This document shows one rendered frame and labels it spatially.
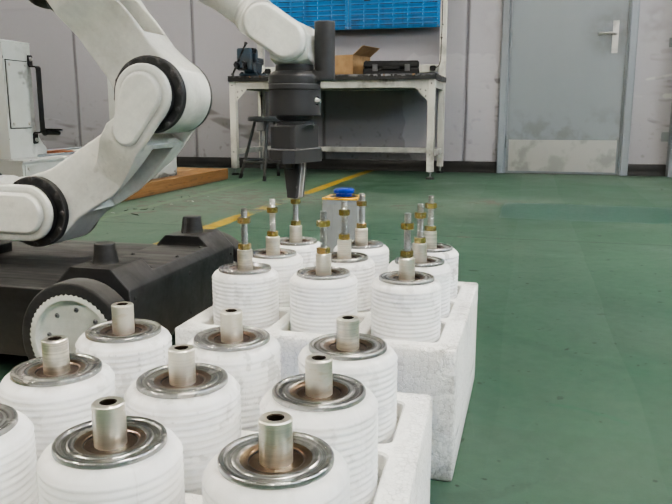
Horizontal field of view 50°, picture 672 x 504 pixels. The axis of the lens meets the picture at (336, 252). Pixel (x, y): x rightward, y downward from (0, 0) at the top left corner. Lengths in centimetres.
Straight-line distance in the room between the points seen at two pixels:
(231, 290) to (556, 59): 522
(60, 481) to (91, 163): 105
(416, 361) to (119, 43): 84
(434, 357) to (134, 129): 73
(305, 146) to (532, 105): 490
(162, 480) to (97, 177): 104
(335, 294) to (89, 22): 77
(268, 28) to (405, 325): 54
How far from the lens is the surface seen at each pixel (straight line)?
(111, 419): 51
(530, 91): 606
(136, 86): 138
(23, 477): 58
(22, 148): 369
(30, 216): 153
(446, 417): 96
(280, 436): 47
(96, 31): 148
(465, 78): 610
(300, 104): 121
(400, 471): 63
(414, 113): 613
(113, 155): 143
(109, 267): 131
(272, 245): 115
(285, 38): 120
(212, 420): 60
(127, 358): 74
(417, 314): 96
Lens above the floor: 47
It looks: 11 degrees down
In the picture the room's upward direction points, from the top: straight up
